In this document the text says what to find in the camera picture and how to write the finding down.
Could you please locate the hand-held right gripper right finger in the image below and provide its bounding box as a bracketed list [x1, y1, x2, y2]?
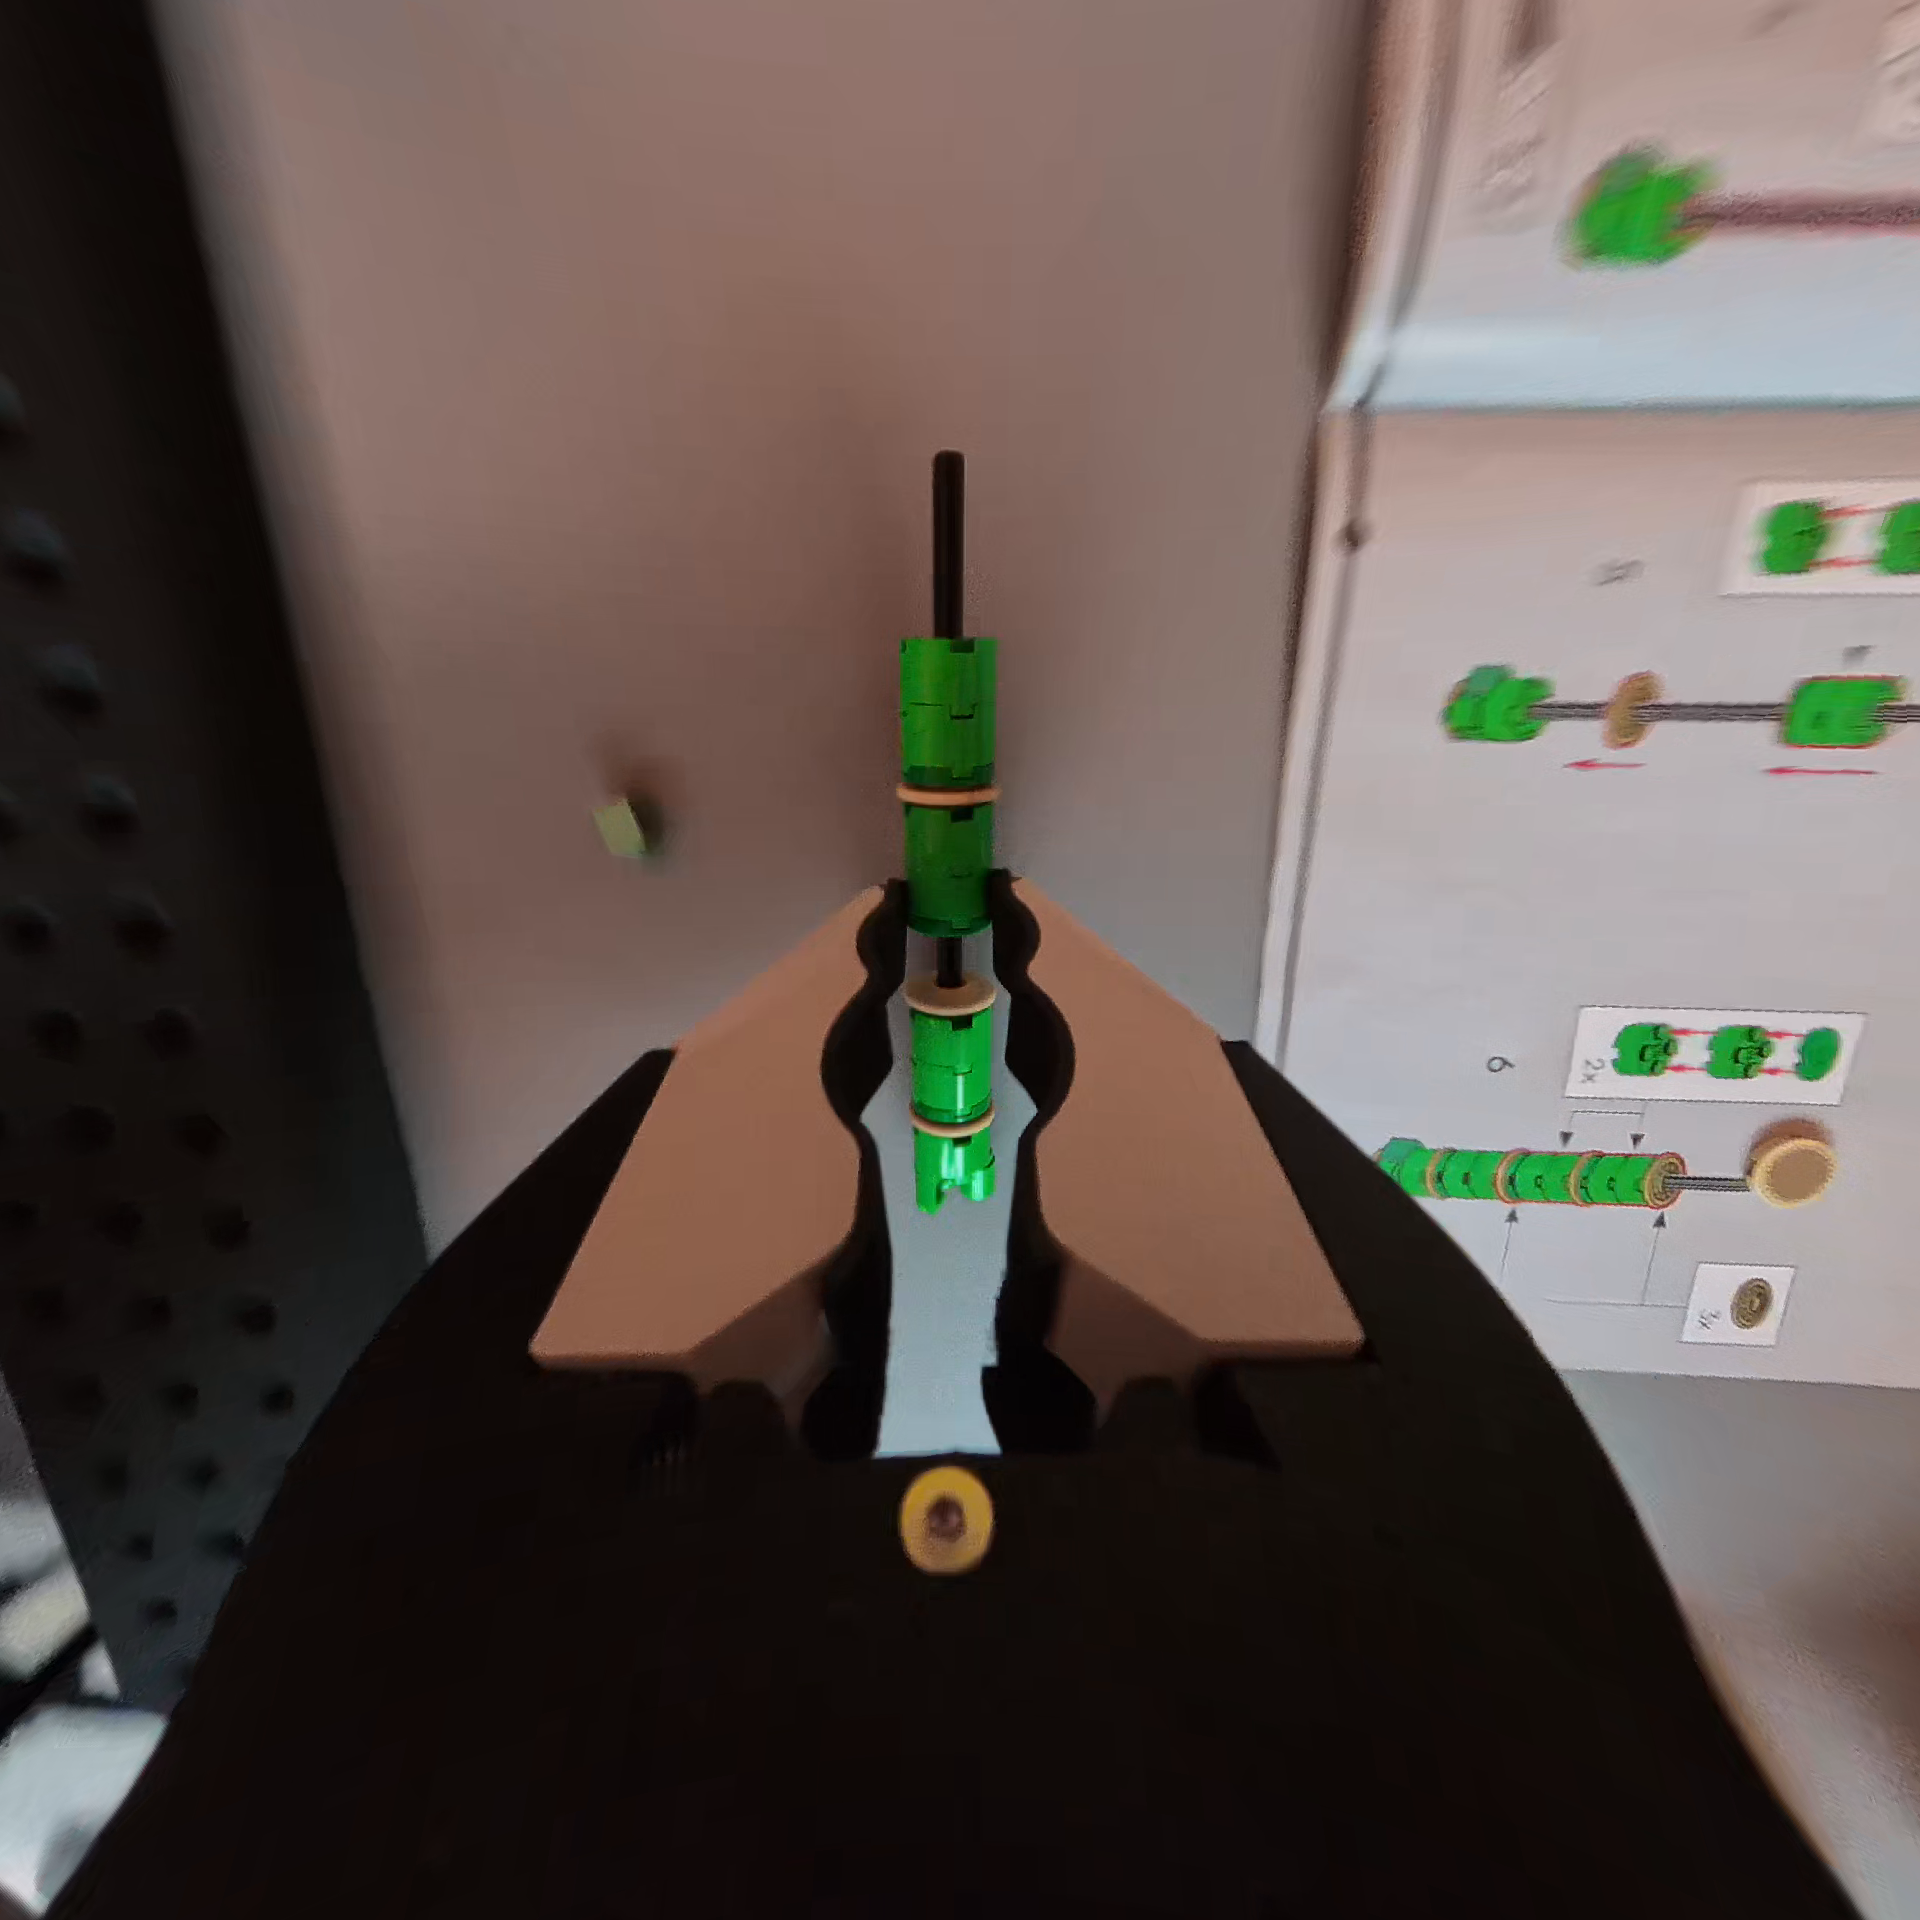
[982, 876, 1370, 1460]

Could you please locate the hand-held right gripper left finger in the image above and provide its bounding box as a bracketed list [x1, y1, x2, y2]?
[528, 883, 910, 1460]

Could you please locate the green toy bamboo stem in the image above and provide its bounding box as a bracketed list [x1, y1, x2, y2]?
[895, 451, 1004, 1218]

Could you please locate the grey desk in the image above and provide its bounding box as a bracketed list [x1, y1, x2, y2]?
[151, 0, 1920, 1920]

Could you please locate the white instruction booklet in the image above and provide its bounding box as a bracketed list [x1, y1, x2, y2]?
[1253, 0, 1920, 1391]

